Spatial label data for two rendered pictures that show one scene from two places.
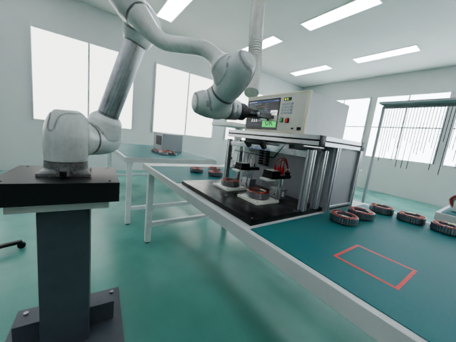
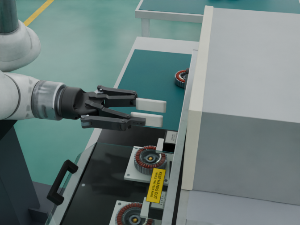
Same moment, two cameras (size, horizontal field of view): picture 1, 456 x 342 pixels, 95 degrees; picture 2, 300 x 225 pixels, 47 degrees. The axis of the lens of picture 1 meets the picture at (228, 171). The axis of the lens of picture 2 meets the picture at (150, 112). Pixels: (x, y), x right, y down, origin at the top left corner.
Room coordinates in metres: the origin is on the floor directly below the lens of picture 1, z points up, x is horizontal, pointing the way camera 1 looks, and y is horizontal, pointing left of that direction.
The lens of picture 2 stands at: (0.67, -0.61, 1.67)
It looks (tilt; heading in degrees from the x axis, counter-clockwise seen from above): 39 degrees down; 47
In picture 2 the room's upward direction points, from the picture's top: straight up
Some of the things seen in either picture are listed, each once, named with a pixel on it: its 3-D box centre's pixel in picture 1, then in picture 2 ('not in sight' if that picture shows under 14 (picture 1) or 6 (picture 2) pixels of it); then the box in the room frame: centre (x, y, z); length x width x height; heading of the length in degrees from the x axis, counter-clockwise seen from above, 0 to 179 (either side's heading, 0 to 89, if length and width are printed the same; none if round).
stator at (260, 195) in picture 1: (258, 193); not in sight; (1.02, -0.17, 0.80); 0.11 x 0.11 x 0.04
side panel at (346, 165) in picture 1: (342, 180); not in sight; (1.10, -0.61, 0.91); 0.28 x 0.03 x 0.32; 126
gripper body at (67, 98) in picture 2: (244, 112); (82, 104); (0.98, -0.05, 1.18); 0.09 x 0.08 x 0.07; 126
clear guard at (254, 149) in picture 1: (279, 148); (127, 194); (0.96, -0.22, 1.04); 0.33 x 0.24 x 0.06; 126
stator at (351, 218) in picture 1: (343, 217); not in sight; (0.89, -0.54, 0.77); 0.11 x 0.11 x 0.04
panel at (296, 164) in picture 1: (277, 166); not in sight; (1.27, -0.30, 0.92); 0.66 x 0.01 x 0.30; 36
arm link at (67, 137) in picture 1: (68, 135); not in sight; (0.91, 0.71, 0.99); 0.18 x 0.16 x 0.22; 175
